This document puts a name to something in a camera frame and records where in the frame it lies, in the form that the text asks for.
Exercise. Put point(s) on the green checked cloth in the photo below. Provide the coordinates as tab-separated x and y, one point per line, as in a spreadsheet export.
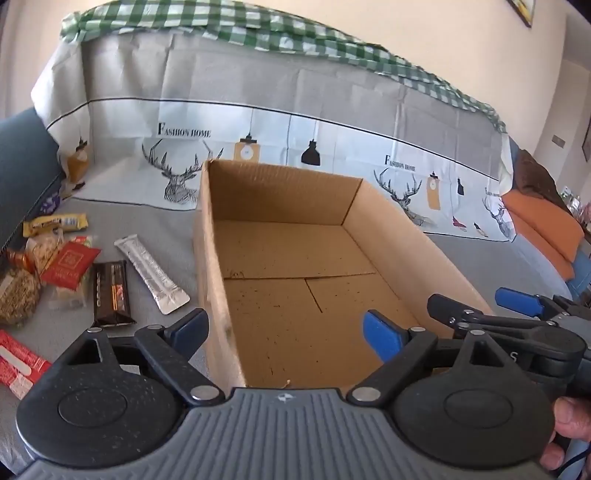
231	23

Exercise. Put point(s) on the grey deer print cloth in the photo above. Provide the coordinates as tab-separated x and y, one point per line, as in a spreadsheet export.
277	83

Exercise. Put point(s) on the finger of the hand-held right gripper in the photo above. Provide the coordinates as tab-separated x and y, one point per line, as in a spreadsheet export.
444	306
517	300

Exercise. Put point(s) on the clear cracker packet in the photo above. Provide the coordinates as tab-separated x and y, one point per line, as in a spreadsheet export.
44	247

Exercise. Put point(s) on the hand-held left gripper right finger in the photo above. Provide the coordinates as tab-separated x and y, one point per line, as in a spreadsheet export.
381	334

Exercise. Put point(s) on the brown blanket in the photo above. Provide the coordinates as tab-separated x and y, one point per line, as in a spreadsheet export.
535	177

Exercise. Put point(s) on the wall switch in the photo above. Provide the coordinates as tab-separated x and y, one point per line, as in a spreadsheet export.
558	140

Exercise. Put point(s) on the purple packet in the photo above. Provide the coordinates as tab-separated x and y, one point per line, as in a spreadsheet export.
51	204

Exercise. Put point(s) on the round seed cake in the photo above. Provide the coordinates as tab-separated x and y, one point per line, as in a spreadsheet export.
17	295

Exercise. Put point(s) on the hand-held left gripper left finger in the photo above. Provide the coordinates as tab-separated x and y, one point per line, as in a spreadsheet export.
190	324

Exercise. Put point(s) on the red and white packet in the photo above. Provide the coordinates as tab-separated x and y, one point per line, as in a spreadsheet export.
18	360

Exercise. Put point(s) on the person's right hand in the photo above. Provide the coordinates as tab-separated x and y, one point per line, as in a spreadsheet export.
573	417

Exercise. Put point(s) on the clear biscuit packet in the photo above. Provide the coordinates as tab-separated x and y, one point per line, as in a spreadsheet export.
69	297

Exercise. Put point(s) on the yellow snack bar packet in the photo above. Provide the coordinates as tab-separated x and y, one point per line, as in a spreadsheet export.
55	224

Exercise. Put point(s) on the dark picture frame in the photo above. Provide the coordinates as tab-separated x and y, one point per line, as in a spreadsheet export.
521	10

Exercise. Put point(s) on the red square packet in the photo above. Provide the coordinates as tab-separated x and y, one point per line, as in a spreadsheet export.
69	265

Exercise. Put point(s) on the orange cushion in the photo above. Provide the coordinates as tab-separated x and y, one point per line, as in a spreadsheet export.
545	226

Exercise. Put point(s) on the dark brown chocolate packet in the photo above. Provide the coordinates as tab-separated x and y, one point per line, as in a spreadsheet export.
111	295

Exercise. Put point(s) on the brown cardboard box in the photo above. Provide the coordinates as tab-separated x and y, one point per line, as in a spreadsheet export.
286	258

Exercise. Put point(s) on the dark blue cushion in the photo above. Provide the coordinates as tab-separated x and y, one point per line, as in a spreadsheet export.
23	175

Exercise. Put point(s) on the silver stick packet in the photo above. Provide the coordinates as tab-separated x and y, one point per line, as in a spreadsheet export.
148	273

